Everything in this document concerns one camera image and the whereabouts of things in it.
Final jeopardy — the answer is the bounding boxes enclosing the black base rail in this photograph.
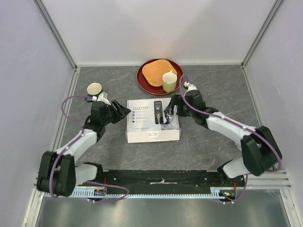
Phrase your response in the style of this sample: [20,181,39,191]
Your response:
[94,170,245,194]

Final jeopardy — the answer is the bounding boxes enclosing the pale green cup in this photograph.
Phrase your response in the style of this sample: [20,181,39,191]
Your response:
[162,71,177,93]

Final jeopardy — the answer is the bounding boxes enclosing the dark green mug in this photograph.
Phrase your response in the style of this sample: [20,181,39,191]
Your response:
[85,83,103,103]

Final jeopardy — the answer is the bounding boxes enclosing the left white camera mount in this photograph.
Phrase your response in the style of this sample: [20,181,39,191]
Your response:
[91,92,111,105]

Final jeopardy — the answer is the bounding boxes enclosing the white cardboard clipper box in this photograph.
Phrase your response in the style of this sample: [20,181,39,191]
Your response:
[125,98,181,143]

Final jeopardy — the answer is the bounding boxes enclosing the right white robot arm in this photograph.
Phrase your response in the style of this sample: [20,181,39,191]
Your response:
[163,90,282,186]

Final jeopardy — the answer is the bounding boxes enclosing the woven bamboo tray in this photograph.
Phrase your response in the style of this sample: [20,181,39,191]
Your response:
[142,59,177,87]

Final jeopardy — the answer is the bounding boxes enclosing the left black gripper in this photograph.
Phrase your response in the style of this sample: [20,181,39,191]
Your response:
[102,99,131,126]

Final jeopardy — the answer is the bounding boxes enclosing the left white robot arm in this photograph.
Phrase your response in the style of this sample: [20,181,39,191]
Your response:
[36,100,131,197]

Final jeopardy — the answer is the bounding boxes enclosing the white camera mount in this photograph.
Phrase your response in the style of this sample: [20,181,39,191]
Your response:
[91,92,111,105]
[183,81,197,93]

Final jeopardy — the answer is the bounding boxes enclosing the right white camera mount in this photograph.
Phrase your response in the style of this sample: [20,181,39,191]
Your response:
[183,81,197,93]

